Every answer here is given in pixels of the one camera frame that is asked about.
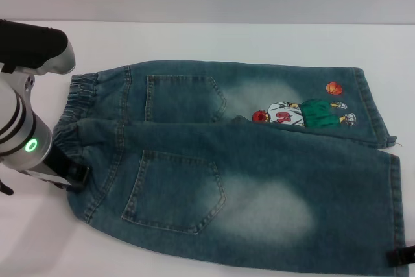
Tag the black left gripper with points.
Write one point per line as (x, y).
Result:
(58, 165)

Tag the blue denim shorts basketball print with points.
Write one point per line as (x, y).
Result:
(259, 166)

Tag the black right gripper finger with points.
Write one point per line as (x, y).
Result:
(402, 251)

